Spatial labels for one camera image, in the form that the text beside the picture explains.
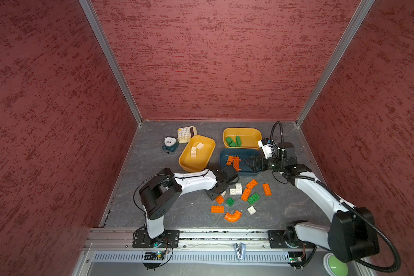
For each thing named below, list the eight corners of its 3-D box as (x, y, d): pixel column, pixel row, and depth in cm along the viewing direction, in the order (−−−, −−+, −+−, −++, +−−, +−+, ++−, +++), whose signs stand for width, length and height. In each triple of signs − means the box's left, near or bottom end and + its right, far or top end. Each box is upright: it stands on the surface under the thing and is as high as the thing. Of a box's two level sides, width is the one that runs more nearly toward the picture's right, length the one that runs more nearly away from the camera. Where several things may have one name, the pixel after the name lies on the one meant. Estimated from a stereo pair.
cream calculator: (176, 142, 112) (175, 140, 109) (178, 128, 120) (177, 126, 117) (196, 142, 112) (196, 140, 109) (197, 129, 120) (197, 126, 117)
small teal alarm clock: (163, 151, 106) (162, 147, 103) (166, 141, 112) (164, 136, 108) (177, 151, 106) (176, 147, 103) (178, 141, 112) (177, 136, 108)
